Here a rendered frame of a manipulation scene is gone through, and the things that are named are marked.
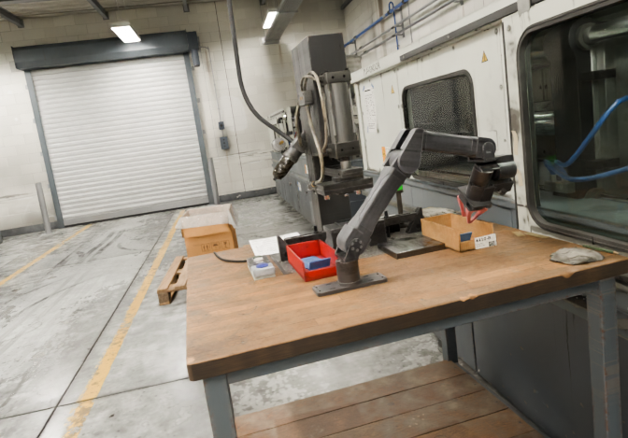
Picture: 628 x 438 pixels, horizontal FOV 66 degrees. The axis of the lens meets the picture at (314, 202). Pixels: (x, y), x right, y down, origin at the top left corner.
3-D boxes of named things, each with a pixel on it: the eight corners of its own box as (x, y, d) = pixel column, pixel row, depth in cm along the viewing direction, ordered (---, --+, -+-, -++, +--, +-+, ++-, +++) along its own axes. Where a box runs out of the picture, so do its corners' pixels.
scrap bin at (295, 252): (305, 282, 142) (302, 262, 141) (288, 262, 166) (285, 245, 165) (344, 274, 144) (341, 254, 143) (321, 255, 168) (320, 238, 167)
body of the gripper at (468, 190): (474, 188, 153) (480, 169, 148) (491, 208, 145) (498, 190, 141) (455, 190, 151) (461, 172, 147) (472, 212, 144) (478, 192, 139)
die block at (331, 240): (334, 253, 168) (331, 233, 167) (325, 247, 178) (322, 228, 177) (387, 243, 173) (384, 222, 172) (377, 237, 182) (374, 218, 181)
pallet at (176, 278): (178, 269, 541) (175, 256, 539) (266, 253, 553) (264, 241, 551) (159, 305, 423) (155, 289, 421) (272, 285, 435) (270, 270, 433)
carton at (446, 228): (460, 255, 149) (458, 231, 148) (422, 240, 173) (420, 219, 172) (496, 247, 152) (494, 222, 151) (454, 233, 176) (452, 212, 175)
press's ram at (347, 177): (326, 204, 164) (314, 116, 160) (307, 196, 189) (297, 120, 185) (376, 195, 169) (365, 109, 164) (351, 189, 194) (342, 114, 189)
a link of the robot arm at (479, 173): (484, 176, 148) (491, 157, 143) (495, 187, 143) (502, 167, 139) (464, 179, 146) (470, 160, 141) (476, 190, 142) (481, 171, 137)
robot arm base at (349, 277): (307, 261, 133) (314, 268, 126) (376, 247, 138) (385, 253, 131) (311, 289, 134) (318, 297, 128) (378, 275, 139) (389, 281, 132)
